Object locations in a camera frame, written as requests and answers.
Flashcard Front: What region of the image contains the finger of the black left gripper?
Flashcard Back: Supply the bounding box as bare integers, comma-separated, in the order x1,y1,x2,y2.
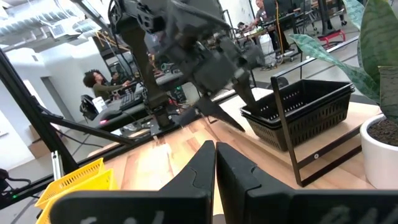
194,96,246,133
233,74,259,108

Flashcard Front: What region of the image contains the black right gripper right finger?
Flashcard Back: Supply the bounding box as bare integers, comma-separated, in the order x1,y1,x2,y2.
216,142,398,224

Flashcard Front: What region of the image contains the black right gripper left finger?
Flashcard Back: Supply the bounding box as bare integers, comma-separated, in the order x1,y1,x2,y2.
49,140,216,224

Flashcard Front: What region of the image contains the yellow perforated plastic basket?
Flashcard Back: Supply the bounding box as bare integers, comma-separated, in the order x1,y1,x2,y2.
35,169,119,224
34,157,105,210

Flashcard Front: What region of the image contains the black perforated plastic basket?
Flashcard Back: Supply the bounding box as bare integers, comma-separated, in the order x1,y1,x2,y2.
239,79,354,125
241,88,356,152

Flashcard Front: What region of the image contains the white container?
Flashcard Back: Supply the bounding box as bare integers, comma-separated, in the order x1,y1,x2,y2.
258,33,277,67

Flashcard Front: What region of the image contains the person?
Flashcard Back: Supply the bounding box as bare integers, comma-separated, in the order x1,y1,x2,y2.
110,71,126,87
248,0,277,29
82,70,131,101

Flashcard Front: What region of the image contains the dark grey desk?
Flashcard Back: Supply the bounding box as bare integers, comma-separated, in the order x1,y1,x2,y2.
90,72,187,133

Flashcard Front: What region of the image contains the red step stool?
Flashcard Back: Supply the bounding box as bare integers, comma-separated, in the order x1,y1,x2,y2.
317,29,346,48

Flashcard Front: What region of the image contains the black office chair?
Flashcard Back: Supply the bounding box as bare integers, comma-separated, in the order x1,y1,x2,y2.
79,95,101,121

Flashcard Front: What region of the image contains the snake plant in white pot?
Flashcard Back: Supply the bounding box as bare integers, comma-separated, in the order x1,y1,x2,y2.
289,0,398,190

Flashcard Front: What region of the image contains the wooden shelf with black frame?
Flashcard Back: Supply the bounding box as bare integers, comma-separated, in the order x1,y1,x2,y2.
214,35,383,188

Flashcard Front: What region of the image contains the black aluminium rig frame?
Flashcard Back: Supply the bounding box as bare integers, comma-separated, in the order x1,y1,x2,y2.
0,49,156,209

